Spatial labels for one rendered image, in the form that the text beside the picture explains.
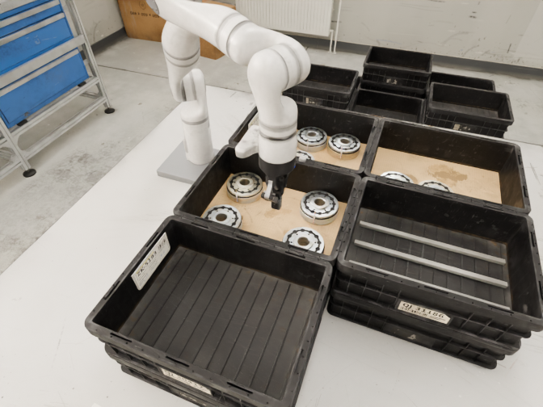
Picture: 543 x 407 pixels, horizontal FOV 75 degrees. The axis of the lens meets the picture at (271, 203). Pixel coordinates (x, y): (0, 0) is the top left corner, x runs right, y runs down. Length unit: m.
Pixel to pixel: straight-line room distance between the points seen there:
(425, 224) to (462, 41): 3.15
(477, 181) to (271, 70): 0.83
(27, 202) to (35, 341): 1.64
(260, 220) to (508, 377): 0.68
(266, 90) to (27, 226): 2.05
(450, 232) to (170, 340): 0.73
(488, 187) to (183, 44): 0.93
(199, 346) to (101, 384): 0.27
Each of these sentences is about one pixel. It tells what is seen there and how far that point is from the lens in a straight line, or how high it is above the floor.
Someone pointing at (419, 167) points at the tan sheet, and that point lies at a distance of 1.21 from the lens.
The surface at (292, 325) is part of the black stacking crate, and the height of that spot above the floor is 0.83.
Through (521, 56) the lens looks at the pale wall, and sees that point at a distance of 4.17.
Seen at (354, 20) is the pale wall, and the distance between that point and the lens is 4.03.
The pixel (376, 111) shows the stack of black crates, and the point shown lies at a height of 0.38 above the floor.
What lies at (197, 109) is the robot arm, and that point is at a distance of 1.20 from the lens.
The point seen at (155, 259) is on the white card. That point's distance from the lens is 0.85.
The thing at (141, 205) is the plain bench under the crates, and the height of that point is 0.70.
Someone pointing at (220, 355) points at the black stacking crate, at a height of 0.83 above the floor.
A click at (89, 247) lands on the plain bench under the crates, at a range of 1.19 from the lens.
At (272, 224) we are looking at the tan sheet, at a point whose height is 0.83.
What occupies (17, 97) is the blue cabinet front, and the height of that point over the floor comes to 0.46.
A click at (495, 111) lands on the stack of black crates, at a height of 0.49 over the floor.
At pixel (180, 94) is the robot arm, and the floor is 1.01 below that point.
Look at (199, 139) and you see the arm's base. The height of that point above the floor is 0.84.
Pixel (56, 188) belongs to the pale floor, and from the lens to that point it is 2.64.
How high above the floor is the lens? 1.54
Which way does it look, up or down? 45 degrees down
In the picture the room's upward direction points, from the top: straight up
